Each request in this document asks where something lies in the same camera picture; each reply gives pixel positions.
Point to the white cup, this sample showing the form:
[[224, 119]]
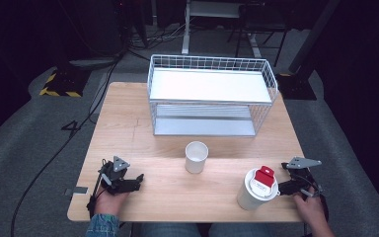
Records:
[[195, 164]]

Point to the yellow black striped stand base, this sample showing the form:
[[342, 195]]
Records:
[[64, 84]]

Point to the person's right hand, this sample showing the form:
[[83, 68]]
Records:
[[311, 210]]

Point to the person's left hand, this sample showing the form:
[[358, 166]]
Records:
[[110, 204]]

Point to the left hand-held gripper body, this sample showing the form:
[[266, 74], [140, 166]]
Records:
[[116, 174]]

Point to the black chair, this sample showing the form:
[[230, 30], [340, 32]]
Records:
[[263, 19]]

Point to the person's leg in jeans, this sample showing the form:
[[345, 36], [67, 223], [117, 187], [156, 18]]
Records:
[[171, 230], [240, 231]]

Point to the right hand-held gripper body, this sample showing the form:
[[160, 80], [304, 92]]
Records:
[[302, 174]]

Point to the white desk frame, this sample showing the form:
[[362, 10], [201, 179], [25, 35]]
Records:
[[210, 10]]

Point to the grey tape strip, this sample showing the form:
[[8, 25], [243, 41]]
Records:
[[78, 190]]

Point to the dark slanted stand with base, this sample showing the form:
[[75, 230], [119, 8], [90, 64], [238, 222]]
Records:
[[304, 59]]

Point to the person's left leg in jeans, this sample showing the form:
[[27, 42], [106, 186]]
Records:
[[171, 230]]

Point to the white tumbler with red lid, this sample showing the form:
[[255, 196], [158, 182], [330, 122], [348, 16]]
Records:
[[253, 194]]

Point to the person's right leg in jeans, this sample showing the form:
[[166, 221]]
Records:
[[240, 231]]

